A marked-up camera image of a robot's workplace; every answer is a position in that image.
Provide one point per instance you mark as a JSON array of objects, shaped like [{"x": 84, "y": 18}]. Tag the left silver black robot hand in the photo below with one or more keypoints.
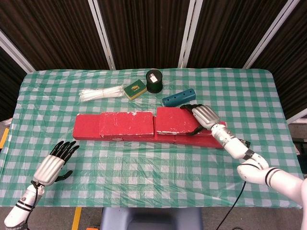
[{"x": 49, "y": 169}]

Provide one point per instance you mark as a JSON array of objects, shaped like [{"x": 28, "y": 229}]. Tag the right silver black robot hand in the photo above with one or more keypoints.
[{"x": 206, "y": 116}]

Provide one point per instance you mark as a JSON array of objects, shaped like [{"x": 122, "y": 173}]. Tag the red brick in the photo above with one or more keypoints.
[
  {"x": 165, "y": 139},
  {"x": 175, "y": 119},
  {"x": 127, "y": 124},
  {"x": 199, "y": 141},
  {"x": 86, "y": 125}
]

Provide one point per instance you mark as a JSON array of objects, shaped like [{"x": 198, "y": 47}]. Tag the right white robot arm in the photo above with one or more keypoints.
[{"x": 251, "y": 172}]

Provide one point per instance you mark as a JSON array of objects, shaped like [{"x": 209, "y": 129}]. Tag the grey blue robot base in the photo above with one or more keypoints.
[{"x": 151, "y": 219}]

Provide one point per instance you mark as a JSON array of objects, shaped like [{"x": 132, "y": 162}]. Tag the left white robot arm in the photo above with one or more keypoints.
[{"x": 20, "y": 207}]

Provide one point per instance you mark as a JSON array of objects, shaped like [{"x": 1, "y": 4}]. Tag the blue block with holes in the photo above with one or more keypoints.
[{"x": 178, "y": 98}]

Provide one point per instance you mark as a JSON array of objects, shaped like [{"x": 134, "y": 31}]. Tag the green white checked tablecloth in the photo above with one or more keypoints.
[{"x": 251, "y": 95}]

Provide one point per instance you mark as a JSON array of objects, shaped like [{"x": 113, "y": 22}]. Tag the yellow floor tape strip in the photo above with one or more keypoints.
[
  {"x": 4, "y": 137},
  {"x": 76, "y": 219}
]

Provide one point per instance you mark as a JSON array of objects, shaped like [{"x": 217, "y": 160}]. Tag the dark green cylinder can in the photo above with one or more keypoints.
[{"x": 153, "y": 85}]

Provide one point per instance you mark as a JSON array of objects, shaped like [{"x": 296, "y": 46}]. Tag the green yellow sponge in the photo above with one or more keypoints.
[{"x": 134, "y": 90}]

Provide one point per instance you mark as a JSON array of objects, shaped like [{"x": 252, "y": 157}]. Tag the white stick bundle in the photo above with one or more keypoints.
[{"x": 96, "y": 94}]

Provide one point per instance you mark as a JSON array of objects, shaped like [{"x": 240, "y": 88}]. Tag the white partition frame post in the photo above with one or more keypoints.
[
  {"x": 297, "y": 117},
  {"x": 189, "y": 36},
  {"x": 102, "y": 36},
  {"x": 14, "y": 51},
  {"x": 269, "y": 36}
]

